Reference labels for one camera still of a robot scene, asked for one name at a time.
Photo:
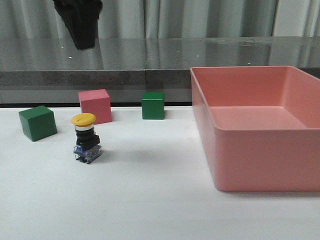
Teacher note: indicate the pink plastic bin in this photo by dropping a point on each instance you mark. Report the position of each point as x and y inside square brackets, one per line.
[259, 126]

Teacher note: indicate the pink cube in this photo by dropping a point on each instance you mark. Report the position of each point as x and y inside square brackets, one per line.
[98, 103]

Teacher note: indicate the green cube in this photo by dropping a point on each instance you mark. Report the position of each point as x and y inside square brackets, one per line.
[153, 104]
[38, 123]

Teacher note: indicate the right green cube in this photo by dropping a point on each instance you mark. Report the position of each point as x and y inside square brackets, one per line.
[153, 104]

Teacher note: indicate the yellow push button switch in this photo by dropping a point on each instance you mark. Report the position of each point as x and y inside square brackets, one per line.
[87, 148]

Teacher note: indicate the grey curtain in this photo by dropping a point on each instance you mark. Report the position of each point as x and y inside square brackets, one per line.
[164, 19]

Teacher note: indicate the left green cube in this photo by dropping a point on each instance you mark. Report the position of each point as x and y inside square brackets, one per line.
[38, 123]

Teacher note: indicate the dark glossy back table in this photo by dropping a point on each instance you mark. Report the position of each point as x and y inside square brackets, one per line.
[45, 71]

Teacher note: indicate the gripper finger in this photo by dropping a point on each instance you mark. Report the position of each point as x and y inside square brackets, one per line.
[81, 19]

